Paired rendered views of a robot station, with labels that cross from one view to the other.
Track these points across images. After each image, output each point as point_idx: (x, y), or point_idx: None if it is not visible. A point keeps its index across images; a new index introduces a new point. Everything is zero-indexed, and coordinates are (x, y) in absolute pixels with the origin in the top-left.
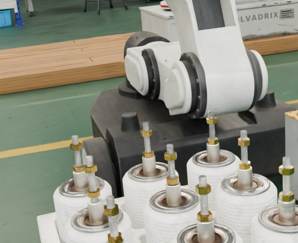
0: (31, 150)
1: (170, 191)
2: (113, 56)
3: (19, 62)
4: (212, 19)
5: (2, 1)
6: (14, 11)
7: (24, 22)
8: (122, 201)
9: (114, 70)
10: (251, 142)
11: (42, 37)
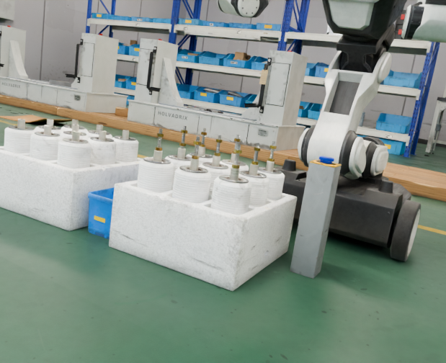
0: None
1: (212, 158)
2: (413, 178)
3: None
4: (346, 111)
5: (398, 134)
6: (420, 150)
7: (413, 156)
8: None
9: (403, 186)
10: (352, 206)
11: (405, 165)
